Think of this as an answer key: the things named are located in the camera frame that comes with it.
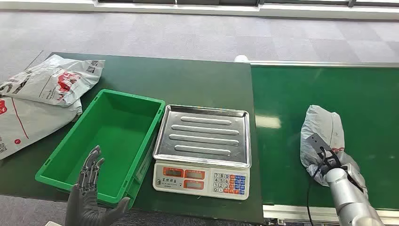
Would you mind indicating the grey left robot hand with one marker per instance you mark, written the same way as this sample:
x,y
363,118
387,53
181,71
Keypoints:
x,y
84,202

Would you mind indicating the white courier package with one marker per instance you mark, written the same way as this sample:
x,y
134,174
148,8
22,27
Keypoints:
x,y
322,124

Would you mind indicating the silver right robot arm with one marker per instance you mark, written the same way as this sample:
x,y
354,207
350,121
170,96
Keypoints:
x,y
346,199

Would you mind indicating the large white package red line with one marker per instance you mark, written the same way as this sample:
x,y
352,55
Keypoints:
x,y
37,124

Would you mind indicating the white package with red print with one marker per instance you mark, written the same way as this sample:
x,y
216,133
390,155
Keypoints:
x,y
46,81

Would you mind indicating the white conveyor roller end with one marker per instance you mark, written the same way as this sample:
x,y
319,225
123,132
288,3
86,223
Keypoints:
x,y
241,58

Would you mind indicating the green conveyor belt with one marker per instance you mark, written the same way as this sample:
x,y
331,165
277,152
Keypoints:
x,y
327,87

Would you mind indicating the green plastic crate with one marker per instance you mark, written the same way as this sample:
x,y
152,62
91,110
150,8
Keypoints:
x,y
124,124

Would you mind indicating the white electronic scale body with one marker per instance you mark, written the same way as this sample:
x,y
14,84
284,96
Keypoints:
x,y
199,184

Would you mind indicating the steel scale tray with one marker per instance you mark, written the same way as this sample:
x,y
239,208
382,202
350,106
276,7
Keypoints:
x,y
202,134

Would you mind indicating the white window sill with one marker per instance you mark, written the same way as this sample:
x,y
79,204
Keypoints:
x,y
156,7

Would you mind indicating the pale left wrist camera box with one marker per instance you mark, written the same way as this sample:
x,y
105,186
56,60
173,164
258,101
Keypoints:
x,y
53,224

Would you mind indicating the silver conveyor side rail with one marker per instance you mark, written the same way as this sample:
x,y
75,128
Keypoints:
x,y
290,213
327,64

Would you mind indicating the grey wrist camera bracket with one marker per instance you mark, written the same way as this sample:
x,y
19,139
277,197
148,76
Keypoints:
x,y
316,142

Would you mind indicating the dark window frame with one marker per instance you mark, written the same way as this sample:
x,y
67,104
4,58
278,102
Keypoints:
x,y
218,2

